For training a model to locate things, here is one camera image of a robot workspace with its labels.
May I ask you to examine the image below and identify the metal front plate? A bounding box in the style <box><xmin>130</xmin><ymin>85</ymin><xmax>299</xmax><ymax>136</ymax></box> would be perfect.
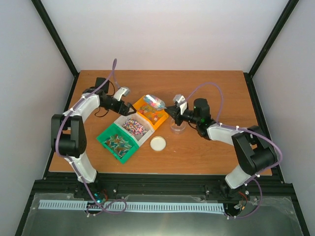
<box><xmin>17</xmin><ymin>194</ymin><xmax>308</xmax><ymax>236</ymax></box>

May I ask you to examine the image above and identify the right black frame post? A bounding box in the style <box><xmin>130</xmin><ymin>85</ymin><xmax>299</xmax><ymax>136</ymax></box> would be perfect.
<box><xmin>248</xmin><ymin>0</ymin><xmax>300</xmax><ymax>76</ymax></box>

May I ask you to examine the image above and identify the white candy bin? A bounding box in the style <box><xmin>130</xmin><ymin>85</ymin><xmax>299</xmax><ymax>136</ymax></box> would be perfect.
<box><xmin>114</xmin><ymin>113</ymin><xmax>154</xmax><ymax>147</ymax></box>

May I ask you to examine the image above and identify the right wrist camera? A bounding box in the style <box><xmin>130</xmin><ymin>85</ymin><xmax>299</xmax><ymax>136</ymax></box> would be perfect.
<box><xmin>173</xmin><ymin>94</ymin><xmax>188</xmax><ymax>115</ymax></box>

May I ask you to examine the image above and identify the orange candy bin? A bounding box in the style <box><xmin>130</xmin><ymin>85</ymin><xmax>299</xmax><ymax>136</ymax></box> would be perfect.
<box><xmin>133</xmin><ymin>95</ymin><xmax>169</xmax><ymax>130</ymax></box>

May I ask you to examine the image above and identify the left black frame post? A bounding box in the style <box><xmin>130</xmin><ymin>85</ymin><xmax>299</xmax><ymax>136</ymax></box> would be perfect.
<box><xmin>31</xmin><ymin>0</ymin><xmax>77</xmax><ymax>72</ymax></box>

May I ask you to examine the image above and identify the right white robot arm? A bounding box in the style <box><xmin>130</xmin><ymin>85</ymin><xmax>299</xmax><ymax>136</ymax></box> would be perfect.
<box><xmin>164</xmin><ymin>96</ymin><xmax>278</xmax><ymax>199</ymax></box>

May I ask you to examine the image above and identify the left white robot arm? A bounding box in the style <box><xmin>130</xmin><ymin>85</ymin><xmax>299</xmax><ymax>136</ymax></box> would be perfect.
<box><xmin>51</xmin><ymin>77</ymin><xmax>136</xmax><ymax>198</ymax></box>

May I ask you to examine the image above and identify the black frame post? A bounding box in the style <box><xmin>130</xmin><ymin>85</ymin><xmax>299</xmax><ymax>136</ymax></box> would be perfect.
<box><xmin>248</xmin><ymin>0</ymin><xmax>300</xmax><ymax>76</ymax></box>
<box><xmin>31</xmin><ymin>0</ymin><xmax>77</xmax><ymax>72</ymax></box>

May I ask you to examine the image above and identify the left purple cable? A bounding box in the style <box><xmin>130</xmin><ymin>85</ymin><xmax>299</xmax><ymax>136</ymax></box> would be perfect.
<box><xmin>56</xmin><ymin>59</ymin><xmax>128</xmax><ymax>217</ymax></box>

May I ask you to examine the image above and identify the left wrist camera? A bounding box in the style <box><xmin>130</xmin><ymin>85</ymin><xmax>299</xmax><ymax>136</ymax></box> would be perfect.
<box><xmin>113</xmin><ymin>87</ymin><xmax>130</xmax><ymax>101</ymax></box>

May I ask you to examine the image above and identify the green candy bin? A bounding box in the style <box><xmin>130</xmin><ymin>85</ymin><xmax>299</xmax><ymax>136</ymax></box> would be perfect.
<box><xmin>96</xmin><ymin>123</ymin><xmax>139</xmax><ymax>164</ymax></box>

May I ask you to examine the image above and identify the metal scoop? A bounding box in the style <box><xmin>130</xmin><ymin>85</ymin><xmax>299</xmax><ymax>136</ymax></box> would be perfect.
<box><xmin>143</xmin><ymin>94</ymin><xmax>166</xmax><ymax>111</ymax></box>

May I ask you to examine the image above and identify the purple cable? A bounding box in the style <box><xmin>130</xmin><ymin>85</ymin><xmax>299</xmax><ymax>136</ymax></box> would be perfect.
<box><xmin>184</xmin><ymin>82</ymin><xmax>283</xmax><ymax>219</ymax></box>
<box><xmin>56</xmin><ymin>59</ymin><xmax>128</xmax><ymax>217</ymax></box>

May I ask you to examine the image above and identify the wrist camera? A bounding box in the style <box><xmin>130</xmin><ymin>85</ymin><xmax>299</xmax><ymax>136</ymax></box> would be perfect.
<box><xmin>113</xmin><ymin>87</ymin><xmax>130</xmax><ymax>101</ymax></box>
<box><xmin>173</xmin><ymin>94</ymin><xmax>188</xmax><ymax>115</ymax></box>

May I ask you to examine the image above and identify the light blue cable duct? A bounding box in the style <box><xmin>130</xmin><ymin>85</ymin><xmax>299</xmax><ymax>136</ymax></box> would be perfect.
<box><xmin>38</xmin><ymin>200</ymin><xmax>224</xmax><ymax>214</ymax></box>

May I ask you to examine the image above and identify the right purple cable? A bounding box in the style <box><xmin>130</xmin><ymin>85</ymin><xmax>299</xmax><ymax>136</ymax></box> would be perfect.
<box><xmin>184</xmin><ymin>82</ymin><xmax>283</xmax><ymax>219</ymax></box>

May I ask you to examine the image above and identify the white jar lid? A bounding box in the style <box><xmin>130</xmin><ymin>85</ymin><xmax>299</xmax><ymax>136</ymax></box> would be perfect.
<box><xmin>150</xmin><ymin>136</ymin><xmax>166</xmax><ymax>151</ymax></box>

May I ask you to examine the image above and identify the black aluminium rail base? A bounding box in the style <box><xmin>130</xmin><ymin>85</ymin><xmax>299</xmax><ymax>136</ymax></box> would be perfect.
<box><xmin>29</xmin><ymin>172</ymin><xmax>297</xmax><ymax>203</ymax></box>

